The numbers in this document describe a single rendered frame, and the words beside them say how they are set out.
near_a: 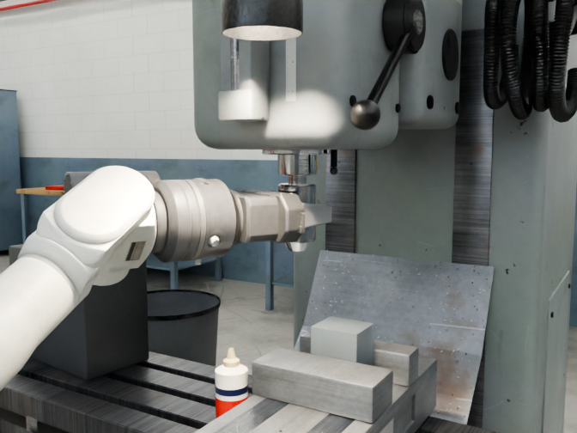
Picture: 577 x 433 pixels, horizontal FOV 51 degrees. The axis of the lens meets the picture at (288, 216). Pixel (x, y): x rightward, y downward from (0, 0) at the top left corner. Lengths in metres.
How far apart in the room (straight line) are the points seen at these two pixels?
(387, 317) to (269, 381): 0.40
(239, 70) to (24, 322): 0.31
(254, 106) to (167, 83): 5.93
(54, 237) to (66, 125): 7.12
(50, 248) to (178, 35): 5.99
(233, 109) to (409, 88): 0.26
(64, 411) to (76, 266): 0.40
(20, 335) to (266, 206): 0.29
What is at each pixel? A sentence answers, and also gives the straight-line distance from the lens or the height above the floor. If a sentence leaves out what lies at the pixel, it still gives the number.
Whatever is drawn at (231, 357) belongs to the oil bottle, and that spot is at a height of 1.06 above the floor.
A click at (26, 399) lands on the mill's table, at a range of 0.99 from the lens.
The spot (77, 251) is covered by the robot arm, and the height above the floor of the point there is 1.22.
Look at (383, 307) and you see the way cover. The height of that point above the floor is 1.04.
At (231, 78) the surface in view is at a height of 1.38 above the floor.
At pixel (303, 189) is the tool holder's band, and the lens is 0.72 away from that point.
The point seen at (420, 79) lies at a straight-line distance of 0.79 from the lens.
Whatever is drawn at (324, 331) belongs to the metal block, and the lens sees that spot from 0.72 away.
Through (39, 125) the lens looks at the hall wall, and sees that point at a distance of 8.05.
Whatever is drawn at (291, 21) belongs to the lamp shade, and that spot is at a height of 1.42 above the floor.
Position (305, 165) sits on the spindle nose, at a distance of 0.72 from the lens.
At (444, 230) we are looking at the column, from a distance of 1.06.
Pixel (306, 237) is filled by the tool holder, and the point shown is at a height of 1.21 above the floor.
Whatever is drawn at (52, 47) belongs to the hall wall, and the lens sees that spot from 7.90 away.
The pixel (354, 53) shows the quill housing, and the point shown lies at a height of 1.41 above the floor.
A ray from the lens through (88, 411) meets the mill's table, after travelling 0.90.
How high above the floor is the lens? 1.31
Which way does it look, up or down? 6 degrees down
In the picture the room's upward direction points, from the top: straight up
